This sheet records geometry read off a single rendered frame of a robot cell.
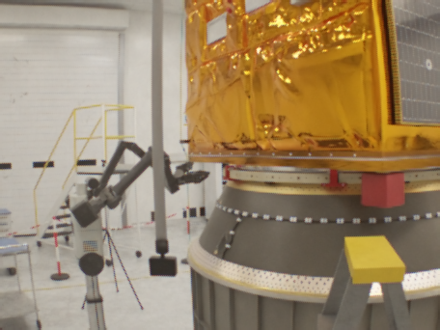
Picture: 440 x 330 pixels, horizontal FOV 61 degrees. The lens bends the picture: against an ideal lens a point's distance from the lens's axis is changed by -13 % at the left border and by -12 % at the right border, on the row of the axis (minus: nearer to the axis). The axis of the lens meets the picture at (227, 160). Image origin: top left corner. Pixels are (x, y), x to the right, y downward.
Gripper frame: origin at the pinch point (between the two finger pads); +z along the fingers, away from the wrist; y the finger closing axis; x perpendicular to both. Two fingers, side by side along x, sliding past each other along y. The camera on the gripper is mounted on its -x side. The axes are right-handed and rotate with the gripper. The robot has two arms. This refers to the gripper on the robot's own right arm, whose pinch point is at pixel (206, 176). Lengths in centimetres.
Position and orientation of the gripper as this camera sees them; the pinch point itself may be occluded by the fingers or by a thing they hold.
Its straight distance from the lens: 272.6
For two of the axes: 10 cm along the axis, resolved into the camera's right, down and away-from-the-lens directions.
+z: 9.7, -2.0, 1.1
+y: -1.2, -0.3, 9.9
